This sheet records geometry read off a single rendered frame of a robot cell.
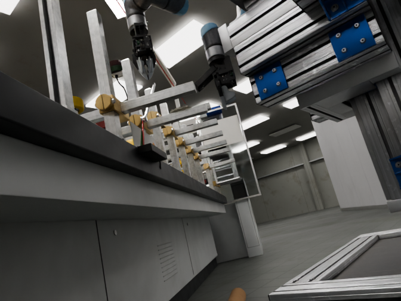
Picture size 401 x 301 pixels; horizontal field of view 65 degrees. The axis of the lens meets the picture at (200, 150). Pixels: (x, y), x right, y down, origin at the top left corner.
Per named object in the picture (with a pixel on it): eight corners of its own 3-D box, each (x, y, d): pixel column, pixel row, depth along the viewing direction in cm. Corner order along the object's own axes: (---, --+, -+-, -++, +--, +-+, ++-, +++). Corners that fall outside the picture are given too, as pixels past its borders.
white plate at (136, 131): (160, 162, 128) (156, 138, 130) (136, 149, 103) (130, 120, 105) (159, 162, 128) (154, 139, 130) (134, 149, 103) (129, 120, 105)
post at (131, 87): (154, 172, 119) (132, 60, 130) (151, 171, 115) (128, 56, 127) (145, 175, 119) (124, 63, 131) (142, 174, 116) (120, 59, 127)
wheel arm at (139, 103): (197, 95, 99) (194, 83, 100) (195, 91, 96) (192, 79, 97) (71, 132, 105) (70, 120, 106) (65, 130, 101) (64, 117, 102)
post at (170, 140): (184, 185, 167) (166, 102, 178) (183, 184, 164) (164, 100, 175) (178, 186, 167) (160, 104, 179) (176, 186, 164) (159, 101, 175)
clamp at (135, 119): (153, 134, 130) (151, 122, 131) (141, 125, 117) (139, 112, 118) (141, 137, 130) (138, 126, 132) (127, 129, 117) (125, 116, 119)
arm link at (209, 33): (222, 21, 127) (202, 20, 124) (228, 45, 125) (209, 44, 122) (214, 33, 135) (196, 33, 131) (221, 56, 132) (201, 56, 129)
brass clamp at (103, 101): (131, 120, 105) (129, 106, 106) (113, 106, 92) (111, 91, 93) (114, 125, 106) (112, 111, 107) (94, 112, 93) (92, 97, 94)
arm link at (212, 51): (203, 48, 123) (207, 58, 131) (206, 59, 122) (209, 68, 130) (222, 43, 122) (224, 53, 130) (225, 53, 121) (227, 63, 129)
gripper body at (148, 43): (133, 50, 117) (127, 22, 119) (134, 63, 125) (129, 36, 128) (154, 48, 118) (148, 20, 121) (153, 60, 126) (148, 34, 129)
